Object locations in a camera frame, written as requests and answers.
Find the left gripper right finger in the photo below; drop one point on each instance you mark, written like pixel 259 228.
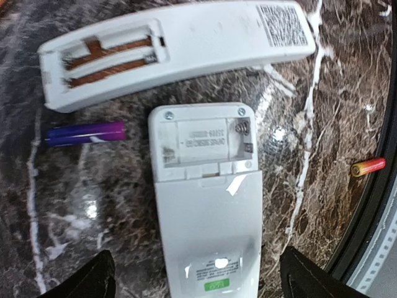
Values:
pixel 300 277

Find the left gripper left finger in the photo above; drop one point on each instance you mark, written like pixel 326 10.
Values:
pixel 95 279

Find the red battery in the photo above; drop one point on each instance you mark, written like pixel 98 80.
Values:
pixel 366 167

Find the purple battery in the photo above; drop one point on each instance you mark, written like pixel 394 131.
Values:
pixel 88 133

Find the small white remote control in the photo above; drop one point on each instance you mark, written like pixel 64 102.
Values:
pixel 208 188

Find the long white remote control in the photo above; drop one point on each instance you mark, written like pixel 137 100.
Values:
pixel 150 48

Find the black front table rail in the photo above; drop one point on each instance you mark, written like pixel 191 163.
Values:
pixel 373 200

